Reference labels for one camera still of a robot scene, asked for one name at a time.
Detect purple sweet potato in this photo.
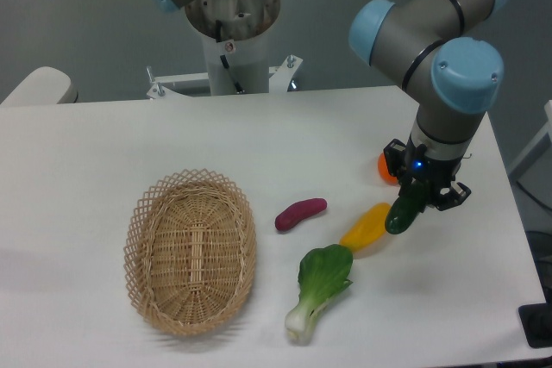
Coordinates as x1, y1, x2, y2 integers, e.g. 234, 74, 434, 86
274, 197, 328, 232

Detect yellow bell pepper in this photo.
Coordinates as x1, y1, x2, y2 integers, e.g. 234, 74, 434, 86
339, 203, 391, 253

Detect green bok choy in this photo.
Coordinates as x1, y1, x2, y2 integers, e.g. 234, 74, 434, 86
284, 244, 354, 345

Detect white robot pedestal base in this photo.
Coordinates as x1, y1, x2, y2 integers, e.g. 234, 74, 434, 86
145, 0, 305, 101

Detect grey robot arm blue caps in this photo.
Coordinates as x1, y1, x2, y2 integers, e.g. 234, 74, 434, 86
154, 0, 508, 210

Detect dark green cucumber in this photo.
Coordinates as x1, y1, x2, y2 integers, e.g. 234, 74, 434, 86
385, 181, 429, 234

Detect woven wicker basket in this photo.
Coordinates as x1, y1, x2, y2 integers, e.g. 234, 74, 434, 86
123, 170, 256, 336

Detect white chair armrest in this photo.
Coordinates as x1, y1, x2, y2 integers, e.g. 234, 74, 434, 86
1, 66, 78, 108

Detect black device at edge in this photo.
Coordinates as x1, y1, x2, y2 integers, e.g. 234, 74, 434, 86
518, 303, 551, 349

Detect orange fruit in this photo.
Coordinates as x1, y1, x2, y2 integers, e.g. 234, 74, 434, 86
377, 153, 398, 185

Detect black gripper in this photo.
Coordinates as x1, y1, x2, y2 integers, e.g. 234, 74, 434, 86
383, 139, 472, 211

